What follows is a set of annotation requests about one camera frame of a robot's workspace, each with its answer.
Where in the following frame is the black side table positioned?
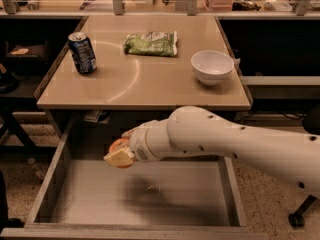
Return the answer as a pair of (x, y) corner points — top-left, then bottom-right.
(0, 40), (53, 154)

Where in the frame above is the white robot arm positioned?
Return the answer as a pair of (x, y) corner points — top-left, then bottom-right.
(104, 106), (320, 198)

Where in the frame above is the black office chair base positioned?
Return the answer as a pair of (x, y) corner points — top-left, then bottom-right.
(287, 107), (320, 228)

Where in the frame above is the white bowl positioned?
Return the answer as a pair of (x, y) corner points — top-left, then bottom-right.
(191, 50), (234, 86)

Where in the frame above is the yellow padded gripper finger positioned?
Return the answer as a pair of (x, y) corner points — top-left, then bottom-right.
(121, 125), (145, 138)
(104, 147), (135, 168)

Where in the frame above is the open grey drawer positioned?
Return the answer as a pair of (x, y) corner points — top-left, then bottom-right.
(2, 113), (268, 240)

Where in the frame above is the orange fruit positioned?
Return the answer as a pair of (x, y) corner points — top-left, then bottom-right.
(109, 138), (129, 152)

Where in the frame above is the blue soda can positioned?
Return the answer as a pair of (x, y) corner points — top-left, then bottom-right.
(68, 32), (97, 74)

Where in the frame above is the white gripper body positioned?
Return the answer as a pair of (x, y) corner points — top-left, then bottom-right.
(129, 120), (170, 162)

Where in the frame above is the green chip bag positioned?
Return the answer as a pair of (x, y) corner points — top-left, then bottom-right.
(123, 31), (177, 57)

